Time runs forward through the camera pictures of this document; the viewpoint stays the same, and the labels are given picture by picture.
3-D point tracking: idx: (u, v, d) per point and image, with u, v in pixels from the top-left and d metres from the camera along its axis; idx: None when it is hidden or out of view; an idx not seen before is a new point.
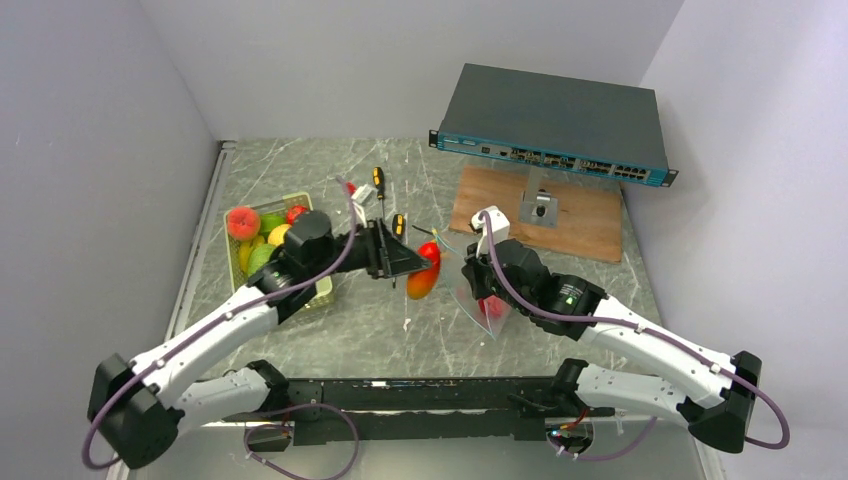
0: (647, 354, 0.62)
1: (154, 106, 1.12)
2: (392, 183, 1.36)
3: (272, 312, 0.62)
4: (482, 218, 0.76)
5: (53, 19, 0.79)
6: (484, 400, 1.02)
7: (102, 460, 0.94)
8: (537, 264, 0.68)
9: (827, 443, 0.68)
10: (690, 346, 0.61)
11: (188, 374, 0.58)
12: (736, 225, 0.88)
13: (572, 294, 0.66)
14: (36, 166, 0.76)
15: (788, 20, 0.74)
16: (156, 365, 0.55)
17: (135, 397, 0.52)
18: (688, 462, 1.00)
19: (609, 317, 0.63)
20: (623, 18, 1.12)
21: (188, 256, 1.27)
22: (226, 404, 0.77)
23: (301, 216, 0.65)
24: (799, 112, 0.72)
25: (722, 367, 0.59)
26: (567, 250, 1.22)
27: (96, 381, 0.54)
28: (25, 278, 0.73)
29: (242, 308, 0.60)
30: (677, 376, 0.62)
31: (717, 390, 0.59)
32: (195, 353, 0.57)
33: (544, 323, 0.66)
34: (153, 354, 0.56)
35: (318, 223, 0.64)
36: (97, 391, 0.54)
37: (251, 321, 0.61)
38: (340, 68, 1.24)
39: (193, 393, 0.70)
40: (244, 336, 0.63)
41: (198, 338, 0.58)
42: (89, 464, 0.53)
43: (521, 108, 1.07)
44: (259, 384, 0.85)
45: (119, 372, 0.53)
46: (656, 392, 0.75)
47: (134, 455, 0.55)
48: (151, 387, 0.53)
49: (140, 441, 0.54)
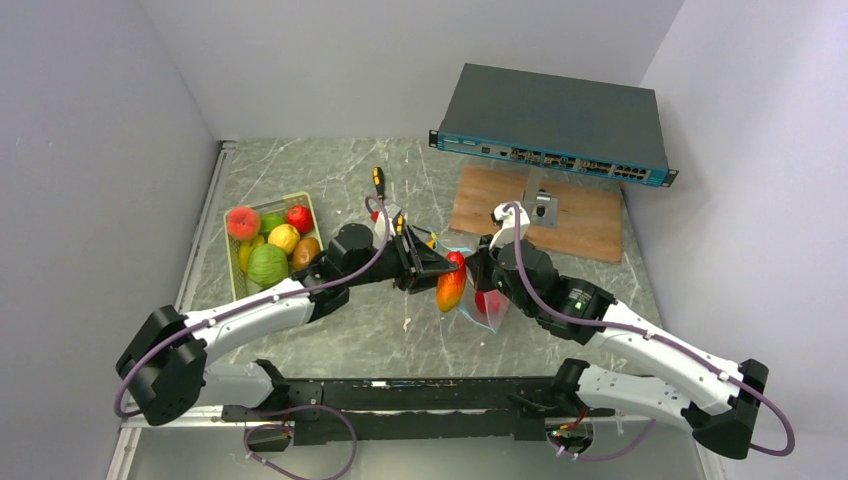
0: (656, 361, 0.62)
1: (154, 107, 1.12)
2: (392, 183, 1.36)
3: (310, 307, 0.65)
4: (507, 211, 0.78)
5: (52, 19, 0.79)
6: (485, 401, 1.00)
7: (102, 459, 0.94)
8: (549, 268, 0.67)
9: (827, 444, 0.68)
10: (699, 354, 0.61)
11: (224, 344, 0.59)
12: (735, 225, 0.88)
13: (580, 299, 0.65)
14: (37, 167, 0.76)
15: (788, 19, 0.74)
16: (208, 322, 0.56)
17: (181, 347, 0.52)
18: (689, 461, 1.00)
19: (617, 324, 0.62)
20: (622, 18, 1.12)
21: (188, 255, 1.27)
22: (235, 389, 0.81)
23: (347, 226, 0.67)
24: (799, 111, 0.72)
25: (730, 375, 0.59)
26: (567, 250, 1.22)
27: (144, 328, 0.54)
28: (25, 279, 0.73)
29: (288, 294, 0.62)
30: (684, 382, 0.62)
31: (725, 398, 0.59)
32: (240, 324, 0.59)
33: (551, 325, 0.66)
34: (204, 313, 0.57)
35: (362, 235, 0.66)
36: (143, 337, 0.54)
37: (292, 309, 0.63)
38: (340, 68, 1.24)
39: (213, 367, 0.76)
40: (277, 322, 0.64)
41: (246, 307, 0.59)
42: (115, 411, 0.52)
43: (522, 108, 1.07)
44: (265, 380, 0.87)
45: (172, 321, 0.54)
46: (661, 396, 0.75)
47: (156, 411, 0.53)
48: (200, 341, 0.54)
49: (168, 396, 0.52)
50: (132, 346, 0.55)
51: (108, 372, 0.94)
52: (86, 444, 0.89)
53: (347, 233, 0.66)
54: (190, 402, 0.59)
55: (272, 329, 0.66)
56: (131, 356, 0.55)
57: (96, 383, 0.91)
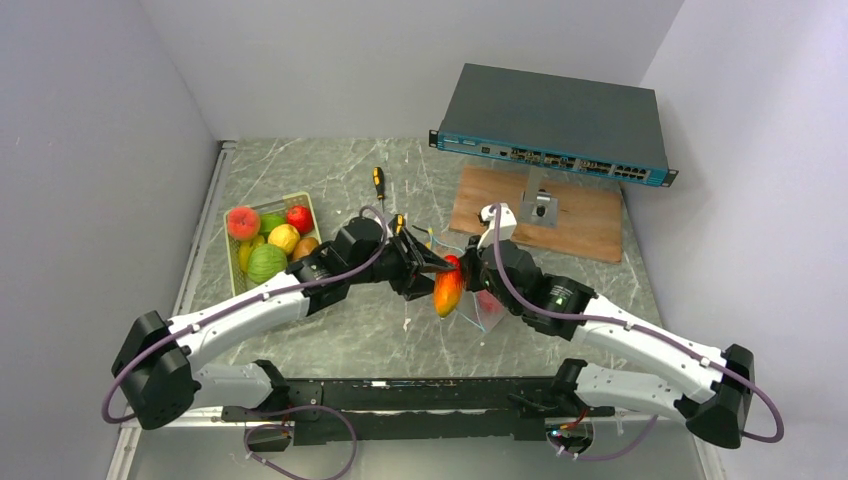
0: (639, 351, 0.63)
1: (154, 106, 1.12)
2: (392, 183, 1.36)
3: (305, 302, 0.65)
4: (493, 212, 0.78)
5: (52, 18, 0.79)
6: (485, 401, 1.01)
7: (102, 460, 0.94)
8: (531, 266, 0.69)
9: (827, 444, 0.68)
10: (680, 341, 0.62)
11: (215, 346, 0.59)
12: (735, 225, 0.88)
13: (562, 295, 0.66)
14: (38, 166, 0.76)
15: (788, 19, 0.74)
16: (192, 329, 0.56)
17: (165, 355, 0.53)
18: (689, 461, 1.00)
19: (597, 315, 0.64)
20: (622, 18, 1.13)
21: (188, 255, 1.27)
22: (233, 392, 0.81)
23: (355, 220, 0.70)
24: (798, 111, 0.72)
25: (712, 360, 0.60)
26: (567, 250, 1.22)
27: (130, 337, 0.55)
28: (25, 278, 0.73)
29: (278, 292, 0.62)
30: (669, 372, 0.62)
31: (708, 384, 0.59)
32: (229, 325, 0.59)
33: (535, 321, 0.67)
34: (190, 317, 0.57)
35: (371, 230, 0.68)
36: (130, 344, 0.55)
37: (284, 307, 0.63)
38: (340, 68, 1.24)
39: (209, 371, 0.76)
40: (272, 321, 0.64)
41: (233, 310, 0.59)
42: (106, 418, 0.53)
43: (522, 108, 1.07)
44: (265, 381, 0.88)
45: (156, 328, 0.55)
46: (655, 389, 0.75)
47: (148, 417, 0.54)
48: (185, 348, 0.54)
49: (157, 403, 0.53)
50: (122, 352, 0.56)
51: (107, 371, 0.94)
52: (86, 445, 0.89)
53: (353, 227, 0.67)
54: (185, 407, 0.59)
55: (269, 326, 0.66)
56: (122, 363, 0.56)
57: (96, 383, 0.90)
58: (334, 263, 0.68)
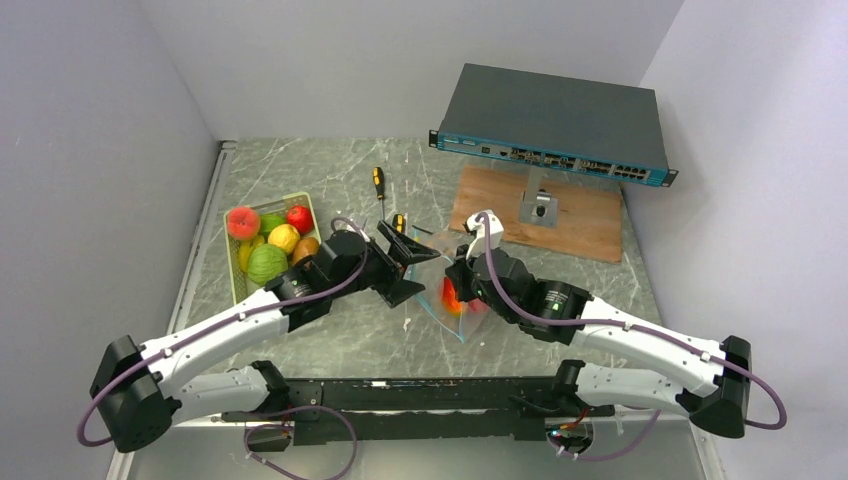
0: (639, 351, 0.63)
1: (154, 106, 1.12)
2: (392, 183, 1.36)
3: (284, 320, 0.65)
4: (480, 220, 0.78)
5: (51, 18, 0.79)
6: (485, 400, 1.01)
7: (102, 460, 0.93)
8: (524, 273, 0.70)
9: (827, 445, 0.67)
10: (678, 338, 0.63)
11: (191, 369, 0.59)
12: (735, 225, 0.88)
13: (557, 300, 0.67)
14: (39, 166, 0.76)
15: (788, 18, 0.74)
16: (163, 354, 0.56)
17: (136, 381, 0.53)
18: (689, 461, 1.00)
19: (596, 319, 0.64)
20: (621, 18, 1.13)
21: (188, 256, 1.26)
22: (225, 400, 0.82)
23: (339, 233, 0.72)
24: (798, 110, 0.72)
25: (712, 354, 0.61)
26: (566, 250, 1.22)
27: (105, 361, 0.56)
28: (24, 278, 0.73)
29: (255, 312, 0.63)
30: (670, 369, 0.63)
31: (711, 379, 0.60)
32: (205, 347, 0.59)
33: (533, 330, 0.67)
34: (162, 342, 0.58)
35: (354, 244, 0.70)
36: (105, 369, 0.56)
37: (262, 326, 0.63)
38: (340, 67, 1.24)
39: (194, 385, 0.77)
40: (251, 340, 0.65)
41: (207, 331, 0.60)
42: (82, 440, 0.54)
43: (522, 108, 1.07)
44: (260, 385, 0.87)
45: (128, 354, 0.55)
46: (655, 385, 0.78)
47: (125, 440, 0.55)
48: (155, 374, 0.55)
49: (132, 428, 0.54)
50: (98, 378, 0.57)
51: None
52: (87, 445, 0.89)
53: (334, 240, 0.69)
54: (167, 426, 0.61)
55: (251, 344, 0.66)
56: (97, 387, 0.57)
57: None
58: (316, 278, 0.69)
